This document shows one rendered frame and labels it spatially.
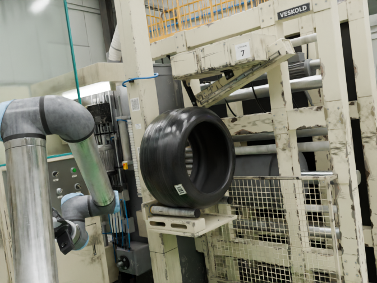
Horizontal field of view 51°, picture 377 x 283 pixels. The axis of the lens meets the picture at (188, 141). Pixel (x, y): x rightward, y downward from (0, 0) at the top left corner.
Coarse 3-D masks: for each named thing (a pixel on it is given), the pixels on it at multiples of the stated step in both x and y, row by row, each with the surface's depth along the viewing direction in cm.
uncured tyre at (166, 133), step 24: (168, 120) 205; (192, 120) 205; (216, 120) 219; (144, 144) 207; (168, 144) 196; (192, 144) 244; (216, 144) 241; (144, 168) 206; (168, 168) 195; (192, 168) 245; (216, 168) 241; (168, 192) 202; (192, 192) 201; (216, 192) 214
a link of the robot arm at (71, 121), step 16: (48, 96) 115; (48, 112) 112; (64, 112) 114; (80, 112) 118; (64, 128) 115; (80, 128) 118; (80, 144) 125; (96, 144) 133; (80, 160) 132; (96, 160) 135; (96, 176) 141; (96, 192) 148; (112, 192) 157; (96, 208) 160; (112, 208) 160
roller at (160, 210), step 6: (150, 210) 225; (156, 210) 222; (162, 210) 219; (168, 210) 216; (174, 210) 213; (180, 210) 210; (186, 210) 207; (192, 210) 204; (198, 210) 204; (186, 216) 208; (192, 216) 204; (198, 216) 204
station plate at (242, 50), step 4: (240, 44) 211; (244, 44) 209; (248, 44) 208; (236, 48) 213; (240, 48) 211; (244, 48) 210; (248, 48) 208; (236, 52) 213; (240, 52) 212; (244, 52) 210; (248, 52) 208; (236, 56) 214; (240, 56) 212; (244, 56) 210; (248, 56) 209
